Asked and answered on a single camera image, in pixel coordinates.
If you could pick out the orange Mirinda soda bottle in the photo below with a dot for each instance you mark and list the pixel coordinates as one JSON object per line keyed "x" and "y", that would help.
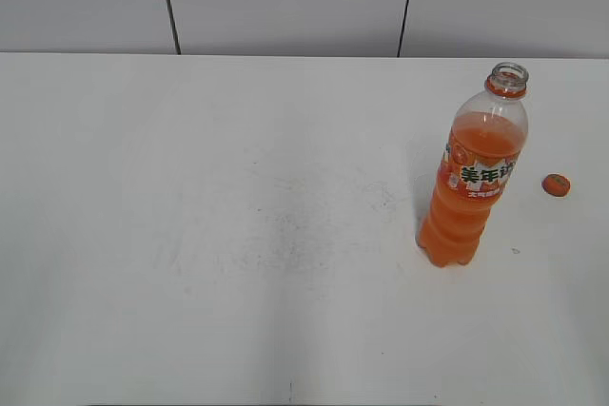
{"x": 485, "y": 141}

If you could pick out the orange plastic bottle cap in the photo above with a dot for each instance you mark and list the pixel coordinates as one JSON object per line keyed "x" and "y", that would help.
{"x": 556, "y": 185}

